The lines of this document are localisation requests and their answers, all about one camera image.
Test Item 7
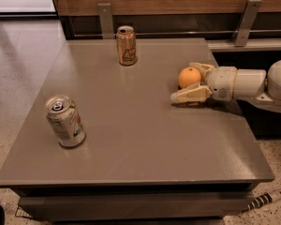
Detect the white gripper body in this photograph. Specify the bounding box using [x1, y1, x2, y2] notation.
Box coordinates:
[206, 67, 237, 101]

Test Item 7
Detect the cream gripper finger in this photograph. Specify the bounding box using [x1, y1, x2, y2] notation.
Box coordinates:
[189, 62, 215, 81]
[170, 82, 212, 104]

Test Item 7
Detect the orange fruit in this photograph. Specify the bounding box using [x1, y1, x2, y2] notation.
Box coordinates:
[178, 67, 201, 88]

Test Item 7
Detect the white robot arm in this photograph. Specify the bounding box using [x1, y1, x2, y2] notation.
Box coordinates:
[170, 60, 281, 113]

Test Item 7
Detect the orange gold soda can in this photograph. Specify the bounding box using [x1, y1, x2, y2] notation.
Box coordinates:
[116, 25, 137, 66]

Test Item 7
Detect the white green 7up can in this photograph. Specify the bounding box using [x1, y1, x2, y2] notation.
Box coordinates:
[45, 95, 86, 148]

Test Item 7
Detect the grey table drawer base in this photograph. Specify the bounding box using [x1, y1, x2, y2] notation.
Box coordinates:
[10, 181, 260, 225]

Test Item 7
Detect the right metal bracket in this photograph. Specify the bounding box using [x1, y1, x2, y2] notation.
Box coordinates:
[231, 0, 262, 47]

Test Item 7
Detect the metal bracket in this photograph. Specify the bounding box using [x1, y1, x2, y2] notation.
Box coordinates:
[231, 0, 262, 47]
[97, 3, 114, 39]

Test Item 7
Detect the left metal bracket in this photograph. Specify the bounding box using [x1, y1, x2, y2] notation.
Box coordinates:
[97, 3, 114, 39]

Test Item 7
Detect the striped black white cable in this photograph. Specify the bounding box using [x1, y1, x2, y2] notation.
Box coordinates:
[240, 188, 281, 214]

